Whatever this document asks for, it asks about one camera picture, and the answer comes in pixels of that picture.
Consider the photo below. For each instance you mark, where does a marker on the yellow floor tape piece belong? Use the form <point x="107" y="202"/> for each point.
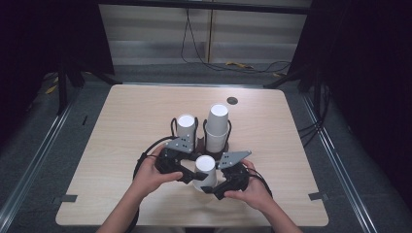
<point x="51" y="89"/>
<point x="238" y="64"/>

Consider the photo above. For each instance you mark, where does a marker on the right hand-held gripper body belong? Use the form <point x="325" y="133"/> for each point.
<point x="236" y="174"/>

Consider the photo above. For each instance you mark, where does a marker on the round black table grommet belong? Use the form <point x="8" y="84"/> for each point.
<point x="232" y="100"/>

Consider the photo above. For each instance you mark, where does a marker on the dark curtain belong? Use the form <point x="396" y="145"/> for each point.
<point x="39" y="48"/>
<point x="362" y="81"/>

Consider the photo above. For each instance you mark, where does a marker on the black metal stand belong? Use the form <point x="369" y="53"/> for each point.
<point x="62" y="87"/>
<point x="315" y="93"/>

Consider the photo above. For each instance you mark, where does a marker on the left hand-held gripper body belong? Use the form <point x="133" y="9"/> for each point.
<point x="171" y="158"/>

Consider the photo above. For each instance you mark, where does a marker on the person's left hand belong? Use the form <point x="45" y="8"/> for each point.
<point x="152" y="178"/>

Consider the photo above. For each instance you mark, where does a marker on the white paper cup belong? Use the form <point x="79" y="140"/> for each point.
<point x="204" y="170"/>
<point x="215" y="144"/>
<point x="186" y="124"/>
<point x="217" y="118"/>

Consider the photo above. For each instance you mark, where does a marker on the grey tape strip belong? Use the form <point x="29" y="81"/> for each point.
<point x="68" y="198"/>
<point x="318" y="196"/>

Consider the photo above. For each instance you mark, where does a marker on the metal floor rail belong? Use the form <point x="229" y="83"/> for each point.
<point x="343" y="161"/>
<point x="35" y="165"/>

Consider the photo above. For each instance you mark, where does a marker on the person's right hand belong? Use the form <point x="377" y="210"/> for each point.
<point x="252" y="194"/>

